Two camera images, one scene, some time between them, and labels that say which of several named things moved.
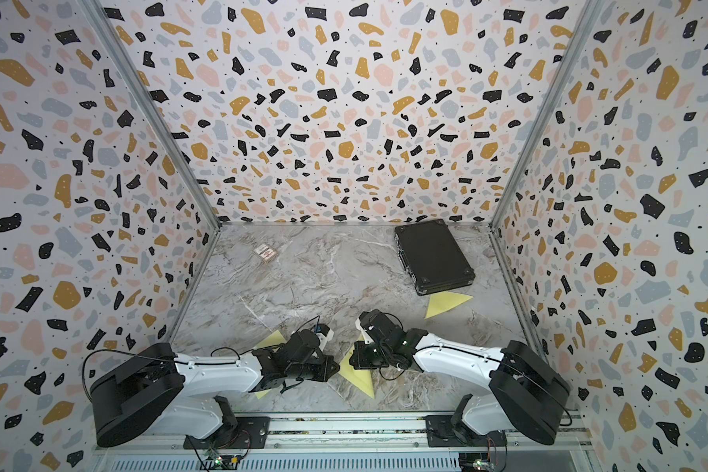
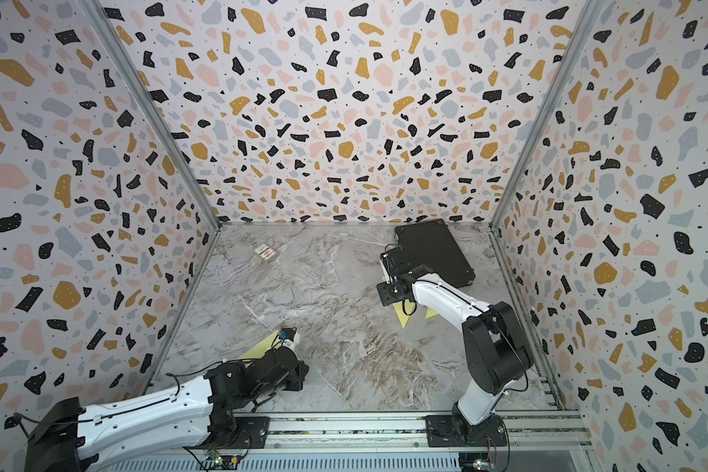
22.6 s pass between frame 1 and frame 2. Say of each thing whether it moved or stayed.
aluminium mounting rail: stayed
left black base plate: stayed
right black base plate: stayed
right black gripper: moved
